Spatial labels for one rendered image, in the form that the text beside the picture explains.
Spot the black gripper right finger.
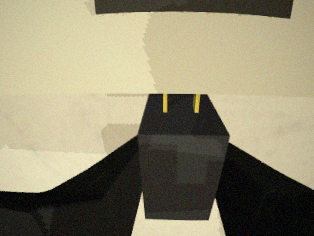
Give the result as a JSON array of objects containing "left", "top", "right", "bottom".
[{"left": 216, "top": 143, "right": 314, "bottom": 236}]

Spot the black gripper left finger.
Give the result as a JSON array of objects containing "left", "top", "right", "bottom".
[{"left": 0, "top": 135, "right": 142, "bottom": 236}]

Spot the black two-prong plug charger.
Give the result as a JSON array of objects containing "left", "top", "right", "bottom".
[{"left": 137, "top": 93, "right": 230, "bottom": 220}]

